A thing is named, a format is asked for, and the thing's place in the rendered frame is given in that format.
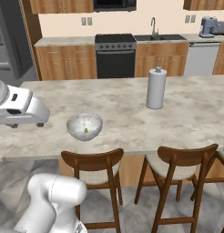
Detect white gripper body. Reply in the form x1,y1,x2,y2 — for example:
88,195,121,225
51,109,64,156
0,96,51,126

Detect speckled grey bowl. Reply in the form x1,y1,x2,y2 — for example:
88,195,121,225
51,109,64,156
66,113,104,142

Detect grey fridge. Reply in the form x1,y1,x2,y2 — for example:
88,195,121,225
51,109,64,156
0,0,39,87

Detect wooden base cupboards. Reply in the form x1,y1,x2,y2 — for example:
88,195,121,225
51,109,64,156
211,41,224,77
134,42,189,78
35,45,98,82

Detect brown wooden stool cream seat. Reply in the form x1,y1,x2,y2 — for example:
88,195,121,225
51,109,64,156
60,147,126,233
134,143,219,233
189,150,224,233

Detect black oven with hob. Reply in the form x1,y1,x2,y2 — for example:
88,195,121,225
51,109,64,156
94,33,137,80

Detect wooden island base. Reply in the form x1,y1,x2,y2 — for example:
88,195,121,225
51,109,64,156
57,154,224,188

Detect white paper towel roll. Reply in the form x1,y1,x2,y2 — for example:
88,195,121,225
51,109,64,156
145,66,168,110

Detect black microwave oven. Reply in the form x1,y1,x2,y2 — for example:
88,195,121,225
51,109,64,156
92,0,137,13

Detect dark sink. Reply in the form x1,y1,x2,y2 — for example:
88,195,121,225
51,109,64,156
134,34,188,42

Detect silver tap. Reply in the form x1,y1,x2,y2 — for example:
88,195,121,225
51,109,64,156
150,16,160,37

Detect grey coffee machine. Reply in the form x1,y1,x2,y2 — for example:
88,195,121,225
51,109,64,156
199,15,219,39

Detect grey toaster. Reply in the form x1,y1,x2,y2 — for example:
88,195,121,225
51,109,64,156
211,20,224,36

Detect wooden wall cupboards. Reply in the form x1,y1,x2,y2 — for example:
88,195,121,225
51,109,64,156
28,0,95,15
183,0,224,12

